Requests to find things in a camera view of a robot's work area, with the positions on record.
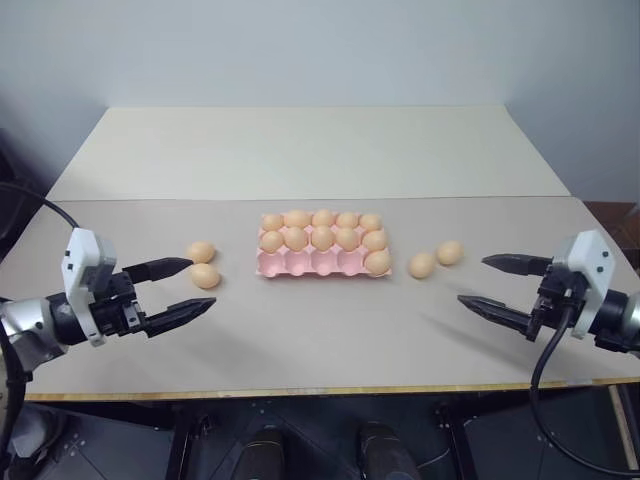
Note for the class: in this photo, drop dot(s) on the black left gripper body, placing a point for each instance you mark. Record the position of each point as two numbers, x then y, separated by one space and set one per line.
118 306

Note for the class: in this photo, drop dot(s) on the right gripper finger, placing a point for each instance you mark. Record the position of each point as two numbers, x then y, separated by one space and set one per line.
520 265
502 311

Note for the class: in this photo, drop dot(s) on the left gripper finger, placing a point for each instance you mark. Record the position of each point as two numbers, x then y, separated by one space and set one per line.
180 314
160 267

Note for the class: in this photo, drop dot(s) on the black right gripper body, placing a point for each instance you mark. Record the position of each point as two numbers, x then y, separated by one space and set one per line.
556 300

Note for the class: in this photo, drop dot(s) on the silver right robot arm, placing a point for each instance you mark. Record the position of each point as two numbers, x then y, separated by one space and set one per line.
631 312

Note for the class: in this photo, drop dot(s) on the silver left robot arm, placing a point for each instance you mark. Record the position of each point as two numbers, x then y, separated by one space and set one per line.
29 316

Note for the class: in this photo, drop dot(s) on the pink egg tray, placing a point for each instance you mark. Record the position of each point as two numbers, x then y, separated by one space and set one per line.
300 265

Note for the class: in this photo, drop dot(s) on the tan egg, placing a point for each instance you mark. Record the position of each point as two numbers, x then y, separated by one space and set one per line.
449 252
347 219
423 265
322 238
201 252
272 221
374 240
272 241
323 217
205 276
297 218
294 238
370 222
378 261
347 239

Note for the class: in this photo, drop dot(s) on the brown wooden furniture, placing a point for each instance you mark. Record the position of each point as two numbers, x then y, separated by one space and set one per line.
617 225

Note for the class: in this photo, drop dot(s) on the black table underframe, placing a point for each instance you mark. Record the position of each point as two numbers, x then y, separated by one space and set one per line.
475 435

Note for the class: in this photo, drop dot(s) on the light wooden slat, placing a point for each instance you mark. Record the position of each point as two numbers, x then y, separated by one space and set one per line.
622 430

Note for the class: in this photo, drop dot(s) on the grey robot body panel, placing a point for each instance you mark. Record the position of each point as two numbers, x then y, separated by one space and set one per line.
35 430

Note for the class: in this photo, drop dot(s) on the dark chair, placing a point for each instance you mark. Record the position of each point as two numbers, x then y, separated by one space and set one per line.
11 190

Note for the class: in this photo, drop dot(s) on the dark rounded shape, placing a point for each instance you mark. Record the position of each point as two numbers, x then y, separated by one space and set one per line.
264 452
385 450

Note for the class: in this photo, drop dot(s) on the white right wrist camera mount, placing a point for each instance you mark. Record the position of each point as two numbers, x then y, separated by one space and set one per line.
591 252

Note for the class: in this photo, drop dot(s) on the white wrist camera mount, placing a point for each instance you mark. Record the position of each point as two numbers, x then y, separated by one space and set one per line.
591 252
79 250

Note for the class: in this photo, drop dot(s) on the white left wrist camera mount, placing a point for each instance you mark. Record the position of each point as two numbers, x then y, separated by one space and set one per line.
79 250

